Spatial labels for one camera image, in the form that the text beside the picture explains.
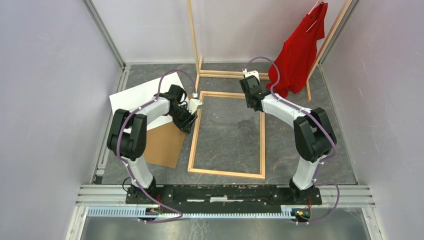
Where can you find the printed photo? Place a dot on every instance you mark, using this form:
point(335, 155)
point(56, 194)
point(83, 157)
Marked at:
point(138, 95)

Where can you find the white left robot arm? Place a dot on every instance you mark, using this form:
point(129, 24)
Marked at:
point(127, 137)

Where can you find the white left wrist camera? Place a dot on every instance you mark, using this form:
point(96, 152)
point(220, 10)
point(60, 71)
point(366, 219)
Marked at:
point(194, 103)

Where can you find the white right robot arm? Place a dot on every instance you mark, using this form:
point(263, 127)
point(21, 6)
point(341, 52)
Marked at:
point(313, 133)

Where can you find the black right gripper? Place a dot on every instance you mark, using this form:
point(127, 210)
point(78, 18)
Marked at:
point(246, 96)

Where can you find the brown backing board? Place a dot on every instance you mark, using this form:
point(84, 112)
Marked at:
point(164, 145)

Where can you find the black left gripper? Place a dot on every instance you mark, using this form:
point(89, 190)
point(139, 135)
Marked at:
point(185, 125)

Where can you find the red t-shirt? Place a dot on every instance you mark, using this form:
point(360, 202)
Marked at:
point(291, 67)

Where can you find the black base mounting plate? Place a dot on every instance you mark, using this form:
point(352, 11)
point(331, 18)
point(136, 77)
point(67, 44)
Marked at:
point(222, 199)

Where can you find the light wooden picture frame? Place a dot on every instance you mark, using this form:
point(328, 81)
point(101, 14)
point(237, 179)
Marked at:
point(195, 138)

